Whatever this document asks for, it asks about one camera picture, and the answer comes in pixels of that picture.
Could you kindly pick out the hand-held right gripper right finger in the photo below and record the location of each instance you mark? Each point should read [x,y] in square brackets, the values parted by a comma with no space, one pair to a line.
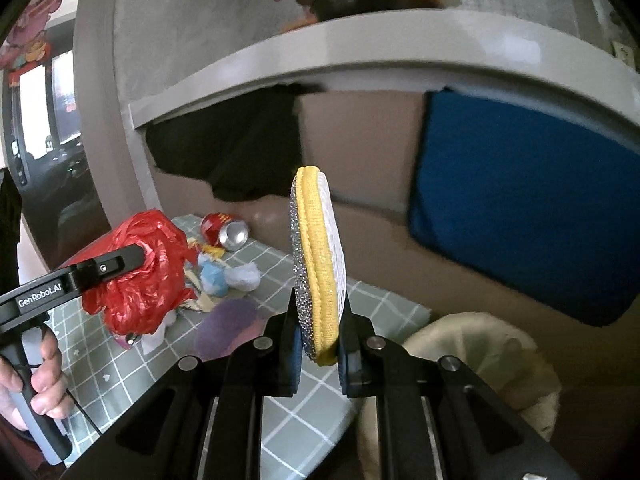
[347,370]

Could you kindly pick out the green checked tablecloth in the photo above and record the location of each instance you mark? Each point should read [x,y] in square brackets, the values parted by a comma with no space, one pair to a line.
[300,425]

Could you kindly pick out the red plastic bag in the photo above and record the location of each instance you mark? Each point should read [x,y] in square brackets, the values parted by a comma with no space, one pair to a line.
[145,285]

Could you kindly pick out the red cartoon door sticker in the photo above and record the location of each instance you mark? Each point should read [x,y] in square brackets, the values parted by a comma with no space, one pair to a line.
[30,25]

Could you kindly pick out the white tissue wad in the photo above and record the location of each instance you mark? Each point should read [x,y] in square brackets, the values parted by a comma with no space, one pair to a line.
[244,276]

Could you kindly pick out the light blue tissue wad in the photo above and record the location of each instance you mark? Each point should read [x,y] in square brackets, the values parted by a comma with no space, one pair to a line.
[212,275]

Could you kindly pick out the red yellow candy wrapper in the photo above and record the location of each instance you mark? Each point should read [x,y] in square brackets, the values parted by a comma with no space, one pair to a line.
[207,249]

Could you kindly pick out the purple paper piece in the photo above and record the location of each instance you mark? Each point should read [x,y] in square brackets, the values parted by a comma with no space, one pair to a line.
[227,327]

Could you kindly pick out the person's left hand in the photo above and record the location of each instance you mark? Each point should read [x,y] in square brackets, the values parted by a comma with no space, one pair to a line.
[47,375]

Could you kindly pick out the blue cushion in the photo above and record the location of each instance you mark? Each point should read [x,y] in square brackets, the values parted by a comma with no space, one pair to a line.
[520,195]

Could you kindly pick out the round yellow scouring pad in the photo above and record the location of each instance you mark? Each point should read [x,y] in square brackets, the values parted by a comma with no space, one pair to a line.
[315,260]

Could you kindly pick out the person's left forearm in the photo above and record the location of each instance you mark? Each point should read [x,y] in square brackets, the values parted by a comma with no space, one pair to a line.
[20,447]

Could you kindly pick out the grey shelf frame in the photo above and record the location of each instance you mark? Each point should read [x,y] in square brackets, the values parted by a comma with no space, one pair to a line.
[350,45]

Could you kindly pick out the brown cardboard panel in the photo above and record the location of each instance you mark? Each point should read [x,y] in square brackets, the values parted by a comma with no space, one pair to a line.
[360,145]

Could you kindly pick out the cream fluffy basket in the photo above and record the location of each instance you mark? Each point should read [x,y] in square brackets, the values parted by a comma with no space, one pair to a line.
[480,340]

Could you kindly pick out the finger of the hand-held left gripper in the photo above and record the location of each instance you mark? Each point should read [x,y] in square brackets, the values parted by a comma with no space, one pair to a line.
[110,262]

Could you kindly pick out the wall socket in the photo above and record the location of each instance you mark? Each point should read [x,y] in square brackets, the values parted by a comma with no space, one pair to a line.
[625,54]

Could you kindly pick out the dark glass door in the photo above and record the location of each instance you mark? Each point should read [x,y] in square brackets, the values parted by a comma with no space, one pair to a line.
[60,160]

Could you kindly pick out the black cloth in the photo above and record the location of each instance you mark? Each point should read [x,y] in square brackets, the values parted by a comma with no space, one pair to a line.
[235,145]

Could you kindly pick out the red soda can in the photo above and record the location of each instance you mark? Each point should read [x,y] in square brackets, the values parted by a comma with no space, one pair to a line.
[225,232]

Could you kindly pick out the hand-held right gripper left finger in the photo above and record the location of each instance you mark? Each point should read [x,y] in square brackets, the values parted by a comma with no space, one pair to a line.
[289,360]

